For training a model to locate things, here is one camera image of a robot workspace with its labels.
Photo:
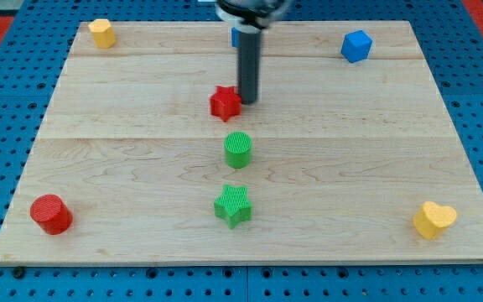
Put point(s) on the blue cube block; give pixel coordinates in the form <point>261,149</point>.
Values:
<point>356,46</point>

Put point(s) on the green cylinder block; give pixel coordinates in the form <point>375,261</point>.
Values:
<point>238,150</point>

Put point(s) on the red star block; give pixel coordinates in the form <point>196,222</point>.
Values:
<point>225,103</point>

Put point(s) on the green star block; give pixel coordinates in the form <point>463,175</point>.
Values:
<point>233,205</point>

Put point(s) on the wooden board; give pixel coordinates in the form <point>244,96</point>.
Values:
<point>343,154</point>

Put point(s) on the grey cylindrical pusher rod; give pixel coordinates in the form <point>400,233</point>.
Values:
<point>248,66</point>

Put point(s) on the blue block behind rod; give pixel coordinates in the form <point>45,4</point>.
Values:
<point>234,37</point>

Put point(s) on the yellow pentagon block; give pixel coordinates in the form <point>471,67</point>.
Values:
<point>102,33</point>

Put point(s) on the yellow heart block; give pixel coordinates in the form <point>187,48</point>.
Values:
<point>432,219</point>

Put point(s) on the red cylinder block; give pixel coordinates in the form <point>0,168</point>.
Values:
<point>51,214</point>

